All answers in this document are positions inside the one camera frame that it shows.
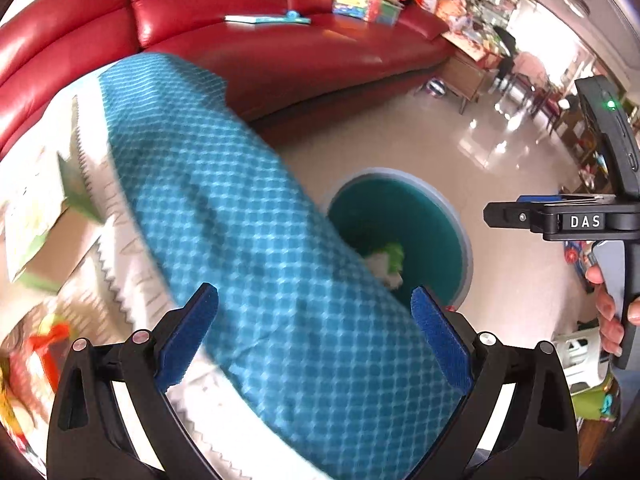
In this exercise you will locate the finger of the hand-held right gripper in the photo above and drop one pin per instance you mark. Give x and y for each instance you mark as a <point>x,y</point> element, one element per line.
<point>505,216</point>

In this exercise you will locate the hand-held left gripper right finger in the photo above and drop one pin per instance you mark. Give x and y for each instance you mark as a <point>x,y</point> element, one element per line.
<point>440,330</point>

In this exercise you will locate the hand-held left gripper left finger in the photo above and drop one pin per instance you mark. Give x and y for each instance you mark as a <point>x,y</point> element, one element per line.
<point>187,340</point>

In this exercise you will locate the blue round plastic basin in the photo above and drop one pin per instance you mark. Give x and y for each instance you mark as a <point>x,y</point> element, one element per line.
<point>400,215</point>

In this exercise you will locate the person's right hand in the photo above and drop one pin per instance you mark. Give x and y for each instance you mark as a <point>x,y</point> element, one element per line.
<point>607,320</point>

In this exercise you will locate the red blue toy car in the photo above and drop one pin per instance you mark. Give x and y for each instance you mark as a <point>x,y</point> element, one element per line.
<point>575,260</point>

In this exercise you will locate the cluttered wooden shelf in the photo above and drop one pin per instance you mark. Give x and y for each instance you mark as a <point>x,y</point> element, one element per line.
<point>580,150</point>

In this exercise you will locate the blue patterned tablecloth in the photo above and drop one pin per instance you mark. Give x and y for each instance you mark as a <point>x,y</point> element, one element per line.
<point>225,210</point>

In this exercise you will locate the white plastic stool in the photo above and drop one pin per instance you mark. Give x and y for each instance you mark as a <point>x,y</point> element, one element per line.
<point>580,355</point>

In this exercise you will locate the blurred red orange packet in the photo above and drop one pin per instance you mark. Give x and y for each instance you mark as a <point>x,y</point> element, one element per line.
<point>47,355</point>

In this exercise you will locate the wooden cabinet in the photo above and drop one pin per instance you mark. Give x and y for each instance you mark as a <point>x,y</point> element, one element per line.
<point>467,77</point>

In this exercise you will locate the small patterned ball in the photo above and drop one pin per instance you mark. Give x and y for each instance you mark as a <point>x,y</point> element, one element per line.
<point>436,88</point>

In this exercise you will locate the pink covered dining table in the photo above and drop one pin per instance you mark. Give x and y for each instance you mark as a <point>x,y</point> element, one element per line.
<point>532,67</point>

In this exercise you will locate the green plastic toy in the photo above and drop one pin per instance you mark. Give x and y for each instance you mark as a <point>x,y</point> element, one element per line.
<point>592,402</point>

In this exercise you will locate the black chair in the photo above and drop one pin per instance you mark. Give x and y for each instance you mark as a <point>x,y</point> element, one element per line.
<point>506,42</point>

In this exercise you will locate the green beige paper packet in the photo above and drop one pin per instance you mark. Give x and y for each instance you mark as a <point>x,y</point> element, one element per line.
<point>45,230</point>

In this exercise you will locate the clutter of colourful toys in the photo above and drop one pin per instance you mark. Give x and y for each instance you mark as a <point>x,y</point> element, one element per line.
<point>465,20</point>

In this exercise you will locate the glass display cabinet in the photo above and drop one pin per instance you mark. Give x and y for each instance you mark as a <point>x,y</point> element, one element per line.
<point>497,0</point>

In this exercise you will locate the round ceiling lamp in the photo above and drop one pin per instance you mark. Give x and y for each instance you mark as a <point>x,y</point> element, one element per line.
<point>577,2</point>

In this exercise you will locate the red leather sofa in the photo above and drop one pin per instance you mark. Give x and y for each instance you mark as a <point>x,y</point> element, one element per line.
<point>300,60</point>

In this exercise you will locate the small blue toy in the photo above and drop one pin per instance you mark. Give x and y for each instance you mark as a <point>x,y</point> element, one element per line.
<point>294,14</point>

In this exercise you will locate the thin blue book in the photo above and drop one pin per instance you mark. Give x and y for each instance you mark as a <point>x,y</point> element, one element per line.
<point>265,19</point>

